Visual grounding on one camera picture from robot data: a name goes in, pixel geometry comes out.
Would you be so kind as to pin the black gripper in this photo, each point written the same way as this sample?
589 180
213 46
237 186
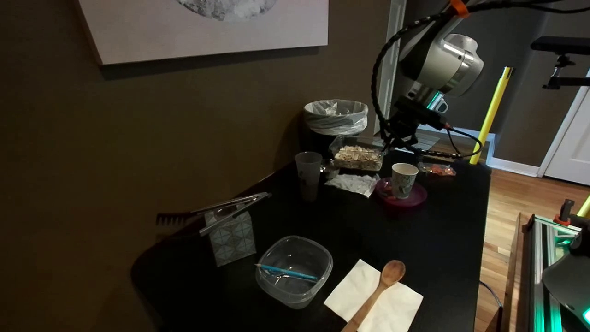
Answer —
401 130

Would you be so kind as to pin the clear container with oats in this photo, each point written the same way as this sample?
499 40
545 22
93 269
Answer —
357 158

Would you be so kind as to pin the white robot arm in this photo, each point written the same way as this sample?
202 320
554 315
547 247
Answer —
432 62

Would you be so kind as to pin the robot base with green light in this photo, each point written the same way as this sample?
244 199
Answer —
569 285

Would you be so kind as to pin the patterned paper cup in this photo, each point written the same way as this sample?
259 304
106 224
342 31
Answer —
403 180

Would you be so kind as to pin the bin with white liner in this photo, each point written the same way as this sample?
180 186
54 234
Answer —
336 117

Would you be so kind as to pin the maroon round plate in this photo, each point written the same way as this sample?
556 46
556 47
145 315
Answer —
392 197

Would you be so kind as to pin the crumpled white paper towel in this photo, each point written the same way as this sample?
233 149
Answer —
362 186

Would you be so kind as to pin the yellow stick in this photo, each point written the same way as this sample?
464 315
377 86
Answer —
491 114

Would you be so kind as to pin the dark plastic tumbler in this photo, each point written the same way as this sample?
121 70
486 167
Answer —
309 175

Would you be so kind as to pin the wooden spoon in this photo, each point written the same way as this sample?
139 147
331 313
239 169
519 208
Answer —
390 276

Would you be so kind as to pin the clear round plastic bowl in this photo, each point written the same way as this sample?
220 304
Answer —
294 254

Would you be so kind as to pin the white paper napkin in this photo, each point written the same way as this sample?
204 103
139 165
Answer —
394 313

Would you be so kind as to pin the metal tongs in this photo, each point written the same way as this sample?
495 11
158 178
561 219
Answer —
213 215

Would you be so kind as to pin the blue pen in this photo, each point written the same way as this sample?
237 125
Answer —
300 276

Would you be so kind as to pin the black camera stand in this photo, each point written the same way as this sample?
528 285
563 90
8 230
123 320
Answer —
561 49

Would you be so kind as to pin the aluminium frame rails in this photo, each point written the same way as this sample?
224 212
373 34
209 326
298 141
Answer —
543 247

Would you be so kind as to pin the wall picture canvas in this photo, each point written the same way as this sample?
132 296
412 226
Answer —
152 31

